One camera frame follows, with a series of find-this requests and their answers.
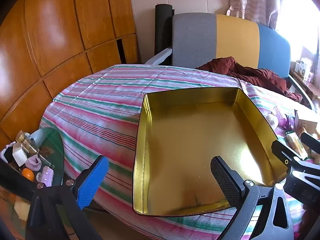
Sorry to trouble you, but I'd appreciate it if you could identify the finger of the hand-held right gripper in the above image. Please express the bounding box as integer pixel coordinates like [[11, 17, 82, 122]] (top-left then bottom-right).
[[272, 139, 304, 167], [301, 132, 320, 154]]

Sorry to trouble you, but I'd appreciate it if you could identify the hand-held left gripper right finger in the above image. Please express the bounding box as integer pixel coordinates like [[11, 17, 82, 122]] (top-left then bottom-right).
[[211, 156, 294, 240]]

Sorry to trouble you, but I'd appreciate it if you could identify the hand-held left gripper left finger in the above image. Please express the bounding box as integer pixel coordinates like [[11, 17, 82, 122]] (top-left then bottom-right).
[[25, 156, 110, 240]]

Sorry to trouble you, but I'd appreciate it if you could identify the beige cardboard box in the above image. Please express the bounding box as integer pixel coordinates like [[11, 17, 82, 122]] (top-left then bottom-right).
[[294, 110, 319, 133]]

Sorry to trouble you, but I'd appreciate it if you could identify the gold tin box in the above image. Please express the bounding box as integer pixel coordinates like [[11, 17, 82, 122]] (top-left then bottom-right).
[[132, 87, 288, 217]]

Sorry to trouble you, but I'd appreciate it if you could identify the pink hair roller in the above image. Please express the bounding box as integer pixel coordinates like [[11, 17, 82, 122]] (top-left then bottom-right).
[[37, 166, 55, 187]]

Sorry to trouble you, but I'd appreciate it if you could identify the glass side table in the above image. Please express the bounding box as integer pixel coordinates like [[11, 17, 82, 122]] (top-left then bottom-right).
[[25, 127, 66, 188]]

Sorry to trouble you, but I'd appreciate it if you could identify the wooden desk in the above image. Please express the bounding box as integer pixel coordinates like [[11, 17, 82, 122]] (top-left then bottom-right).
[[290, 69, 320, 98]]

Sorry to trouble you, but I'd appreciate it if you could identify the dark grey armrest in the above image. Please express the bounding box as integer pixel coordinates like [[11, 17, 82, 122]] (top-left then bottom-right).
[[287, 75, 315, 110]]

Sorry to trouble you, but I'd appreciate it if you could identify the purple rolled cloth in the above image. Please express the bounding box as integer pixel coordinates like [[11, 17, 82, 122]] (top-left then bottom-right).
[[25, 155, 43, 172]]

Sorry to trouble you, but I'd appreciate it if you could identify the orange fruit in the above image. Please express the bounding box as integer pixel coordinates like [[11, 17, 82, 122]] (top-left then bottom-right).
[[21, 168, 35, 182]]

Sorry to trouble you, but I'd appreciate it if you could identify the glass bottle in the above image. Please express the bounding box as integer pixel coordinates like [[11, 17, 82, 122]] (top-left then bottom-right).
[[15, 130, 39, 155]]

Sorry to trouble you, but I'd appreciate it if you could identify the white blue-label box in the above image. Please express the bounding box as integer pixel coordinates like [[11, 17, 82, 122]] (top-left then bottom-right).
[[299, 57, 313, 79]]

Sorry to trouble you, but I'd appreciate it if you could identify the small white box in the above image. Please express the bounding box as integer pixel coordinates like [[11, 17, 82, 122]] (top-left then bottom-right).
[[12, 142, 28, 167]]

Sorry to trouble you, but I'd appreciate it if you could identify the maroon jacket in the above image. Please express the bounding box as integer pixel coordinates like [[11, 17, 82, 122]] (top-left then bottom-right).
[[195, 57, 303, 103]]

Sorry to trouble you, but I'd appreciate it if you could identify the striped bedsheet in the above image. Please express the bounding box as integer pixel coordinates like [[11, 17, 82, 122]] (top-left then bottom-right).
[[39, 64, 320, 240]]

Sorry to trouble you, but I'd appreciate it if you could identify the small black box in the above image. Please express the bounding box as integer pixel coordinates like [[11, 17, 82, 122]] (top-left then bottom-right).
[[2, 147, 15, 164]]

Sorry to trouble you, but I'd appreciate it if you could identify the light grey armrest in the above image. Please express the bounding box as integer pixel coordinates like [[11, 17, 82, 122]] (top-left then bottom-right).
[[144, 48, 173, 66]]

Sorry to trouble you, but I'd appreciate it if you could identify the grey yellow blue chair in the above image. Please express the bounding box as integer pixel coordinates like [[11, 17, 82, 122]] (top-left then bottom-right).
[[171, 13, 292, 79]]

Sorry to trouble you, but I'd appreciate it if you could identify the beige curtain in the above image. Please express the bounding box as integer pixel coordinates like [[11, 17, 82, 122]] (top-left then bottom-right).
[[226, 0, 284, 29]]

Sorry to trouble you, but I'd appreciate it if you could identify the wooden wardrobe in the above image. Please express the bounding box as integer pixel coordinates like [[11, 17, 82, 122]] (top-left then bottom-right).
[[0, 0, 140, 143]]

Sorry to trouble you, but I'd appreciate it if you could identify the black rolled mat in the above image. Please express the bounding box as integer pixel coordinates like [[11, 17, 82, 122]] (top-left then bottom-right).
[[154, 4, 175, 55]]

